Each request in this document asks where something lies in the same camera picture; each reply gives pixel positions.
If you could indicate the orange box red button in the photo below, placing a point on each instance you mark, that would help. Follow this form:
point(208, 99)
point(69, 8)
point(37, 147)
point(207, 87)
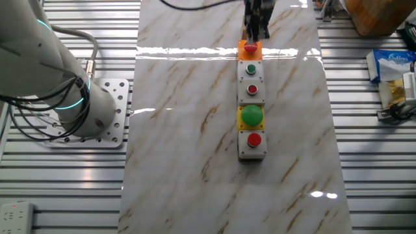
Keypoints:
point(243, 56)

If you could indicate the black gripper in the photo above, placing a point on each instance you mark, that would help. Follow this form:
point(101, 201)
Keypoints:
point(260, 4)

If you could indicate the grey box green button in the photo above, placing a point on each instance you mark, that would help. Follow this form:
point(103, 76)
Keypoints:
point(249, 69)

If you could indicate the grey box large red button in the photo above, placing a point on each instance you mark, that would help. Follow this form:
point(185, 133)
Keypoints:
point(253, 140)

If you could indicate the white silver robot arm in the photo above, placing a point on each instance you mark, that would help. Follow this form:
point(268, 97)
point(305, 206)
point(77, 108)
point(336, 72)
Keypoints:
point(32, 55)

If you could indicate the grey box small red button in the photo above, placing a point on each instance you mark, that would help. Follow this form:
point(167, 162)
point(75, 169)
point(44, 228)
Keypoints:
point(252, 89)

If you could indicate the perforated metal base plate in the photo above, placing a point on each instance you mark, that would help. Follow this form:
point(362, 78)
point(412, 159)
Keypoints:
point(119, 97)

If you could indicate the white marble pattern mat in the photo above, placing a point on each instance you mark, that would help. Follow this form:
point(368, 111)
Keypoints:
point(182, 130)

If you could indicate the blue tissue pack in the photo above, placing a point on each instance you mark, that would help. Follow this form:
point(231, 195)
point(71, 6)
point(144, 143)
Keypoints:
point(390, 65)

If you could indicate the brown cardboard box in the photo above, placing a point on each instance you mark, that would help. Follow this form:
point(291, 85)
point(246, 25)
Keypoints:
point(383, 16)

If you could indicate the silver ribbed camera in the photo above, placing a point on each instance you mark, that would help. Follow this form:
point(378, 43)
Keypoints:
point(410, 87)

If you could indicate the gold foil wrapper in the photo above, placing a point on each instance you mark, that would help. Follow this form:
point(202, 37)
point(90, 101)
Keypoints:
point(395, 91)

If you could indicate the white power strip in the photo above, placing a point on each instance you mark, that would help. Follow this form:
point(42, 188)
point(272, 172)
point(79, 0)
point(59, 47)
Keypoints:
point(16, 217)

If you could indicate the metal clamp bracket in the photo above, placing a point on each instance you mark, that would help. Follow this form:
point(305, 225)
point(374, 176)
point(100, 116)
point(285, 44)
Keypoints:
point(327, 11)

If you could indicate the yellow box green mushroom button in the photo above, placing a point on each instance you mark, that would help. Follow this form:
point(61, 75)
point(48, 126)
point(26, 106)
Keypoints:
point(252, 115)

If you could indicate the metal camera clamp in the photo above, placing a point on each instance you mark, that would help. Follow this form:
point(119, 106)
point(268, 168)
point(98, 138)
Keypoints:
point(385, 115)

